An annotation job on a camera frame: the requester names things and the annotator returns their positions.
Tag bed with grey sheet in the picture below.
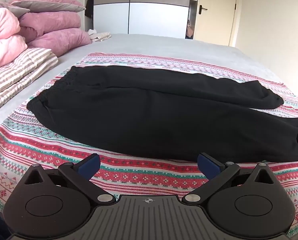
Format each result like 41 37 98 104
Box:
0 33 298 143

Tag red green patterned blanket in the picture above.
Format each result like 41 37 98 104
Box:
0 52 298 230

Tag white and grey wardrobe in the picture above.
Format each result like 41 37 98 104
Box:
93 0 192 39

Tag beige striped quilt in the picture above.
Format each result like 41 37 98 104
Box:
0 47 59 117

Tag black pants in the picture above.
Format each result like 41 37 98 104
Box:
26 65 298 163

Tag pink pillow with grey edge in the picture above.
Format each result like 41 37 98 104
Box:
11 0 86 13

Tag beige crumpled cloth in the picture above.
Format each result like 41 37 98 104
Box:
87 29 112 42

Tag cream door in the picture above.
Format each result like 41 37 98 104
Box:
193 0 239 47

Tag pink fluffy duvet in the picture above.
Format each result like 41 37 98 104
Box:
0 7 28 72

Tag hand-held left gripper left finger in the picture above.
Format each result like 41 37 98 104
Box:
23 153 116 204

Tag dark hanging garment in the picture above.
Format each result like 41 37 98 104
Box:
85 0 94 19

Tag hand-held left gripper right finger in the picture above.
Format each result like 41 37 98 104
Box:
181 152 274 203

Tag open shelf with clutter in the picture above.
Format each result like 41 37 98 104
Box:
185 0 199 39

